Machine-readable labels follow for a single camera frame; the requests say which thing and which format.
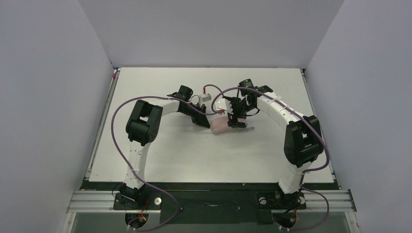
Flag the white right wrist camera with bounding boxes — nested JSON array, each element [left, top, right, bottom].
[[214, 98, 233, 114]]

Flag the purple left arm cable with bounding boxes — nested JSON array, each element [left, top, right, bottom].
[[111, 84, 226, 232]]

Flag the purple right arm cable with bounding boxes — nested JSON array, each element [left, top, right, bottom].
[[210, 86, 331, 232]]

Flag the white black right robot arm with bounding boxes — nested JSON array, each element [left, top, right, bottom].
[[213, 79, 326, 203]]

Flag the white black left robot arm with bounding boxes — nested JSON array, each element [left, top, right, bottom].
[[120, 85, 210, 207]]

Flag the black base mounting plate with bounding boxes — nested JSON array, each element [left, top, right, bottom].
[[79, 182, 340, 231]]

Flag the pink umbrella case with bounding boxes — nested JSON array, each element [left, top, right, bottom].
[[210, 116, 255, 135]]

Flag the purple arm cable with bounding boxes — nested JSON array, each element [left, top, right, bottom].
[[210, 86, 331, 232], [111, 84, 226, 232]]

